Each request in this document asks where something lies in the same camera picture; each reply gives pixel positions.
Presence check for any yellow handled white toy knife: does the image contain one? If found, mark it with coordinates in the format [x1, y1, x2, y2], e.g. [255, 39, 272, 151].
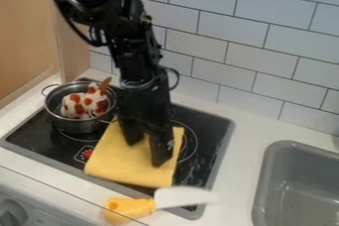
[101, 185, 220, 226]

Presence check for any silver pot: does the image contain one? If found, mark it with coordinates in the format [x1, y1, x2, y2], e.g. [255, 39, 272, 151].
[40, 80, 120, 135]

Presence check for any toy sink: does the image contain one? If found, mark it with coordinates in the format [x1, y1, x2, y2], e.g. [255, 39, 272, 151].
[250, 140, 339, 226]

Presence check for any white and red plush toy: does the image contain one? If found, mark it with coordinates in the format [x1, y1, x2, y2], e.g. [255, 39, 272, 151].
[59, 76, 114, 120]

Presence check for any toy stove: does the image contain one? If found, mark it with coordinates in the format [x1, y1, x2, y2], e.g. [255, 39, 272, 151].
[0, 76, 236, 222]

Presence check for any yellow cloth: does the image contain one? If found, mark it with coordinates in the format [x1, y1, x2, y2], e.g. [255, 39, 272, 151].
[83, 116, 186, 189]

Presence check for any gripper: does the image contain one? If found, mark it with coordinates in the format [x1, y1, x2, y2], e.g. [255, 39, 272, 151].
[115, 66, 176, 169]

